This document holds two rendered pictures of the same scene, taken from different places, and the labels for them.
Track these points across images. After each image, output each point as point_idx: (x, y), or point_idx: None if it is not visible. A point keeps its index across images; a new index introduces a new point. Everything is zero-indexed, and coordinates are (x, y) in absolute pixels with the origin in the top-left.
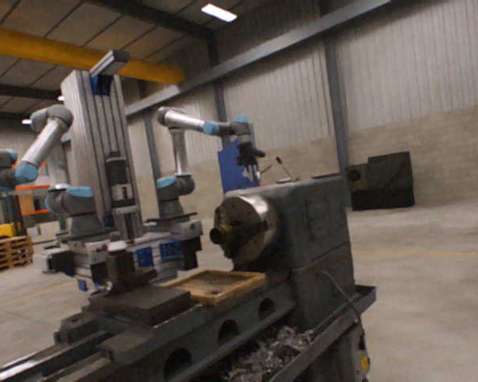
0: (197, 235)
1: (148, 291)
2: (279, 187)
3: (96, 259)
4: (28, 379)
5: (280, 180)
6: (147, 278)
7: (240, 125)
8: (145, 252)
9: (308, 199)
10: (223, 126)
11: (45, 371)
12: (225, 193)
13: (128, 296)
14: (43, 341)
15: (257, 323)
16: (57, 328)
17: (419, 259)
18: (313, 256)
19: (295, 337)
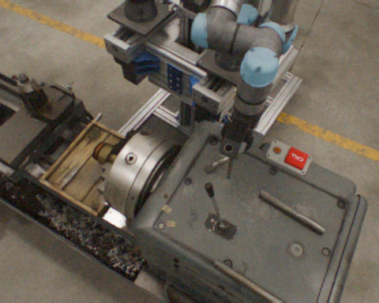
0: (208, 110)
1: (26, 130)
2: (148, 207)
3: (109, 50)
4: None
5: (265, 197)
6: (46, 119)
7: (239, 76)
8: (174, 71)
9: (176, 258)
10: (225, 46)
11: (2, 106)
12: (205, 121)
13: (21, 119)
14: (297, 5)
15: (98, 218)
16: (323, 1)
17: None
18: (173, 269)
19: (133, 252)
